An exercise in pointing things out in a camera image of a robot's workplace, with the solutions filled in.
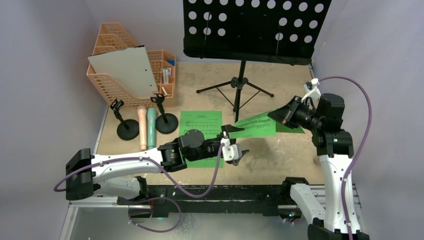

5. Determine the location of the green sheet music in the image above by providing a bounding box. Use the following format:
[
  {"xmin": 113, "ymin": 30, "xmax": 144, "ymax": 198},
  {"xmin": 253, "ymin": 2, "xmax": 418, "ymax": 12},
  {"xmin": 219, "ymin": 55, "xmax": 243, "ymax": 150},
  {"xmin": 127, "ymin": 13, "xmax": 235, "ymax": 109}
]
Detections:
[
  {"xmin": 229, "ymin": 112, "xmax": 305, "ymax": 139},
  {"xmin": 179, "ymin": 110, "xmax": 223, "ymax": 169}
]

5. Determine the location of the mint green toy microphone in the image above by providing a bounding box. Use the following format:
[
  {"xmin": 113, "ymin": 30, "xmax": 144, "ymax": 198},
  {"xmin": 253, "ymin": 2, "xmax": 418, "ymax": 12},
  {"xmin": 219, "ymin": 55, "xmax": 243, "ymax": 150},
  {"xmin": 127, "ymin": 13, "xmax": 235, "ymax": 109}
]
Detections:
[{"xmin": 147, "ymin": 108, "xmax": 157, "ymax": 150}]

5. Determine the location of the pink toy microphone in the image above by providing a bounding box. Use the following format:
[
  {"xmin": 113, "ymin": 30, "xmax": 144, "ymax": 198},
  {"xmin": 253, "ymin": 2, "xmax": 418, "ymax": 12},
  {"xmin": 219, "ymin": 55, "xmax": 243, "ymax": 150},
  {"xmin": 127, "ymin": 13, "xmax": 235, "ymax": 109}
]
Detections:
[{"xmin": 137, "ymin": 105, "xmax": 148, "ymax": 151}]

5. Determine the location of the black music stand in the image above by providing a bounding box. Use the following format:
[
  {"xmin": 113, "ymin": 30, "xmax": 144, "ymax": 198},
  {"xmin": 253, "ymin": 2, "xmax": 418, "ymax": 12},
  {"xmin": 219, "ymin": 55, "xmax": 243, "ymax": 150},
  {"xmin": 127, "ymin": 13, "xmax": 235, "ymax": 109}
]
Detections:
[{"xmin": 182, "ymin": 0, "xmax": 331, "ymax": 113}]

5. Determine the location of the black round microphone stand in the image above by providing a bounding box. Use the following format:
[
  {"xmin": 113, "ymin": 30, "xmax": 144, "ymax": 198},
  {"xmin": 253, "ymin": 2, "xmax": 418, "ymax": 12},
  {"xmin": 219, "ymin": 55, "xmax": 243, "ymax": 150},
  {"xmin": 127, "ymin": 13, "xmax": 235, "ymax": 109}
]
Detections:
[{"xmin": 110, "ymin": 98, "xmax": 139, "ymax": 141}]

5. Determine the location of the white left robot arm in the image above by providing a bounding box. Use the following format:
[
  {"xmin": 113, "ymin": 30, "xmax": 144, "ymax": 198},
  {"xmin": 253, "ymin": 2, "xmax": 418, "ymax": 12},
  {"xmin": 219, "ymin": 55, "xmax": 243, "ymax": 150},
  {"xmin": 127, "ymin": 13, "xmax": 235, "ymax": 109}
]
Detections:
[{"xmin": 60, "ymin": 125, "xmax": 249, "ymax": 205}]

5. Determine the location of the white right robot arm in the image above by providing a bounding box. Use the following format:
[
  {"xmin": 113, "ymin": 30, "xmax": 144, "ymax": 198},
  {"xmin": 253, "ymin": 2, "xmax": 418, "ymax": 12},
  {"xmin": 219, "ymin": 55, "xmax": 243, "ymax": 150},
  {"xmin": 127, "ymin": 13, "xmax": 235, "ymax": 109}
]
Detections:
[{"xmin": 267, "ymin": 93, "xmax": 370, "ymax": 240}]

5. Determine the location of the white marker tube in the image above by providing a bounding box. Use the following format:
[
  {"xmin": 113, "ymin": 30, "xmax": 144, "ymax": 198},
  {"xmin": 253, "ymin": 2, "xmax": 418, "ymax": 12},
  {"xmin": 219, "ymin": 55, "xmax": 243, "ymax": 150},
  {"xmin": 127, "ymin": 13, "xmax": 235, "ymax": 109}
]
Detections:
[{"xmin": 163, "ymin": 67, "xmax": 172, "ymax": 84}]

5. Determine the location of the grey folder board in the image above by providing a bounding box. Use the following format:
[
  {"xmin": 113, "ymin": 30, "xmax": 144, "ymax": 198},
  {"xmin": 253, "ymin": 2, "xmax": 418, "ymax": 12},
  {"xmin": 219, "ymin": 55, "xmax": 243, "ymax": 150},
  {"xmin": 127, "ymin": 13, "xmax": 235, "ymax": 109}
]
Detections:
[{"xmin": 87, "ymin": 45, "xmax": 158, "ymax": 98}]

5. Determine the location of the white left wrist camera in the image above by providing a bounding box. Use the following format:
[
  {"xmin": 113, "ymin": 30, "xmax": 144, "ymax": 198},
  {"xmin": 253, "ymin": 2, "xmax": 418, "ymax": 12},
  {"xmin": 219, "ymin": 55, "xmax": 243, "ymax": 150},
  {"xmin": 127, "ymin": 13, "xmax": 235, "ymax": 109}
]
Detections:
[{"xmin": 220, "ymin": 138, "xmax": 243, "ymax": 166}]

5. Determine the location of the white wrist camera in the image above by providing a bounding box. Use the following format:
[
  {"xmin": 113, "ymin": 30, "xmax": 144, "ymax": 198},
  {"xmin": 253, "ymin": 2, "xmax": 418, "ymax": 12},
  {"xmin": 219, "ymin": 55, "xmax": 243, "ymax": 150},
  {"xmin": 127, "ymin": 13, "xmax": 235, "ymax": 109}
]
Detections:
[
  {"xmin": 301, "ymin": 78, "xmax": 321, "ymax": 103},
  {"xmin": 220, "ymin": 138, "xmax": 243, "ymax": 166}
]

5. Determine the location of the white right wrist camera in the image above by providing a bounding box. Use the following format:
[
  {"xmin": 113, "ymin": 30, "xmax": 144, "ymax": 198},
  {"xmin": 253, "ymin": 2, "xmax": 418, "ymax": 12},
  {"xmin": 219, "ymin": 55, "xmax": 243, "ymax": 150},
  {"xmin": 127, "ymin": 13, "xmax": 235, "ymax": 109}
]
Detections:
[{"xmin": 301, "ymin": 78, "xmax": 321, "ymax": 103}]

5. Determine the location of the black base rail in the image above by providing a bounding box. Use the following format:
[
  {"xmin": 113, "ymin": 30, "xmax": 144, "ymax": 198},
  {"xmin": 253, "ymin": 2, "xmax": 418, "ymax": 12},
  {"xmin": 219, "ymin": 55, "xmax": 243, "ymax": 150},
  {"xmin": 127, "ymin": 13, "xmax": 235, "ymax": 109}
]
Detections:
[{"xmin": 117, "ymin": 184, "xmax": 302, "ymax": 220}]

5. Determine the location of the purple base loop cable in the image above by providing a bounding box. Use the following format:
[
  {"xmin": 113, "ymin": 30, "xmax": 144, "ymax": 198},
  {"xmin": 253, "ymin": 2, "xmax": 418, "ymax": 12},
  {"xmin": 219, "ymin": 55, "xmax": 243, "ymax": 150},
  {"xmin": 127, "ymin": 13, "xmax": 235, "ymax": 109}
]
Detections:
[{"xmin": 128, "ymin": 197, "xmax": 183, "ymax": 233}]

